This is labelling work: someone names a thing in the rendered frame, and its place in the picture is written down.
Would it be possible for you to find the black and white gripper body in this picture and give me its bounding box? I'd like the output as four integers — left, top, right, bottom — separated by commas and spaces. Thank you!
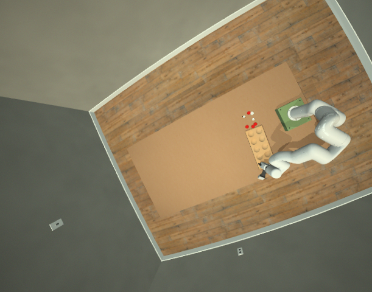
260, 162, 271, 170

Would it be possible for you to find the tan tray with round pockets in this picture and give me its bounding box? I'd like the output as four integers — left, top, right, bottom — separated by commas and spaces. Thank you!
245, 125, 272, 170

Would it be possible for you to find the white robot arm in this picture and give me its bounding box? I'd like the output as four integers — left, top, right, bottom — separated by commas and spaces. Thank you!
258, 99, 351, 180

